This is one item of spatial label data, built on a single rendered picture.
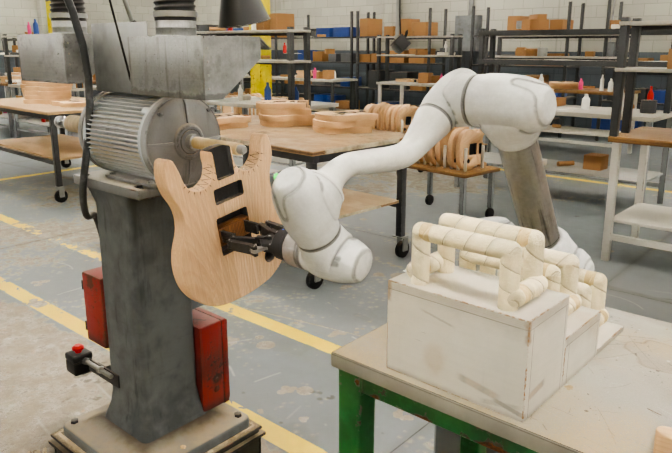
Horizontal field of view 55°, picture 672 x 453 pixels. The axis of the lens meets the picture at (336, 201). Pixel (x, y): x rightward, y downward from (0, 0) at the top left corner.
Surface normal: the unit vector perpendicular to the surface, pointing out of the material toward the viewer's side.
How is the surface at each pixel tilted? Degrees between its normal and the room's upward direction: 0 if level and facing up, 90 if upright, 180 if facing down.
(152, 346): 90
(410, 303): 90
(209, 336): 90
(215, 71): 90
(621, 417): 0
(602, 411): 0
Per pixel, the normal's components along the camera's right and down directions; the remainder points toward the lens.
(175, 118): 0.70, 0.05
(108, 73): -0.66, 0.18
